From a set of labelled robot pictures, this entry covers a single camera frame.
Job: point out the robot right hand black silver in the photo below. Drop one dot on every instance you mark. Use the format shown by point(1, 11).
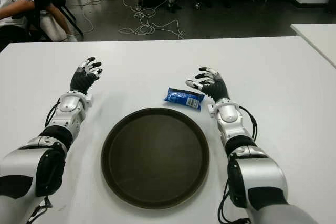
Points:
point(216, 87)

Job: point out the robot left arm silver black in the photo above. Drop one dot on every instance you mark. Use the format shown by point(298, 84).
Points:
point(21, 161)

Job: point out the blue Oreo cookie packet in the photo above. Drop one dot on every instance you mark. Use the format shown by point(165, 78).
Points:
point(178, 96)

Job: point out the round dark brown tray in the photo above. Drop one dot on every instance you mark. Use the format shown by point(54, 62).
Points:
point(155, 155)

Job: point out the white side table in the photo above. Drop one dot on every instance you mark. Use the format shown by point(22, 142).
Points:
point(320, 37)

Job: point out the robot left hand black silver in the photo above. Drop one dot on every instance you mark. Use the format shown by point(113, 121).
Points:
point(81, 79)

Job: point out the bare leg of person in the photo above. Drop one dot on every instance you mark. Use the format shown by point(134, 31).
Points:
point(56, 24)

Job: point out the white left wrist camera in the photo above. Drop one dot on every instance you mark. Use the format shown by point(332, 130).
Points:
point(89, 100)

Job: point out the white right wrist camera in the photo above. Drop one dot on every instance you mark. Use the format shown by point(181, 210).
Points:
point(211, 110)

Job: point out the robot right arm silver black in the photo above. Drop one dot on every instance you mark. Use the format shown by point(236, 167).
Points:
point(262, 174)

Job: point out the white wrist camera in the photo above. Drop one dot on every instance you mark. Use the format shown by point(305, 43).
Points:
point(89, 100)
point(211, 110)

